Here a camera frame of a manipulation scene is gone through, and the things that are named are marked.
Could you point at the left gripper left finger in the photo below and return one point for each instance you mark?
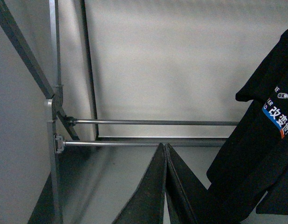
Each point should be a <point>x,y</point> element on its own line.
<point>146,206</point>

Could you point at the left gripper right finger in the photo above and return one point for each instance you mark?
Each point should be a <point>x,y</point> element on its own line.
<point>189,202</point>

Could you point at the hanging black t-shirt slogan print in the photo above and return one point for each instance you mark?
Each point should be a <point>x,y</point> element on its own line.
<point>250,172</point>

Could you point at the upper rack crossbar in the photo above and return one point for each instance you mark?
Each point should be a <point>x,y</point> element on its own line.
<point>153,122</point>

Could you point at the rack crossbar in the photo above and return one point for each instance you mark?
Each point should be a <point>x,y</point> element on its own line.
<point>179,142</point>
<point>153,122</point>

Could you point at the lower rack crossbar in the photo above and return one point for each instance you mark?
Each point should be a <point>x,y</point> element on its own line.
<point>179,142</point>

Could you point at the diagonal metal brace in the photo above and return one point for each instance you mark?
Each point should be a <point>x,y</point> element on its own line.
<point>13,32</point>

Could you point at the grey metal frame post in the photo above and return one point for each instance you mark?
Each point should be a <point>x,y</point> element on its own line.
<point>51,106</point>

